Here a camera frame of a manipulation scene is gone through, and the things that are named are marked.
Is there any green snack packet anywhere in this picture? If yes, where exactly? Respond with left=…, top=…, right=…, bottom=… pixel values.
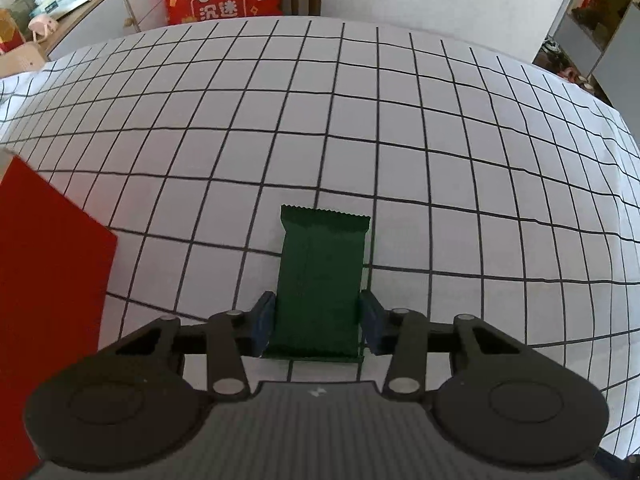
left=263, top=204, right=372, bottom=363

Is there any red cardboard box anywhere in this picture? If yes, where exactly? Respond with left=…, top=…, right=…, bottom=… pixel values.
left=0, top=147, right=118, bottom=480

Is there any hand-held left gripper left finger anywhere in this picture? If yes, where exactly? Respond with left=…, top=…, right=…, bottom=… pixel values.
left=115, top=290, right=277, bottom=402

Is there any wooden side cabinet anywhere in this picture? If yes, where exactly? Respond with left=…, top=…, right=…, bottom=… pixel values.
left=0, top=0, right=168, bottom=78

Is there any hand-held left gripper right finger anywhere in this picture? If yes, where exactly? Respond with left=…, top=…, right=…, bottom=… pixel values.
left=358, top=289, right=526, bottom=402

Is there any checkered white tablecloth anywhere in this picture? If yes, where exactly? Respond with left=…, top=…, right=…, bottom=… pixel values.
left=0, top=16, right=640, bottom=461

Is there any small pink holder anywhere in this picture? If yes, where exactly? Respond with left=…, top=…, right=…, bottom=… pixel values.
left=27, top=15, right=58, bottom=43

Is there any grey wooden wall cabinet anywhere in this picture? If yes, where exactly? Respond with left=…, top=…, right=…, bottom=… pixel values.
left=532, top=0, right=640, bottom=111

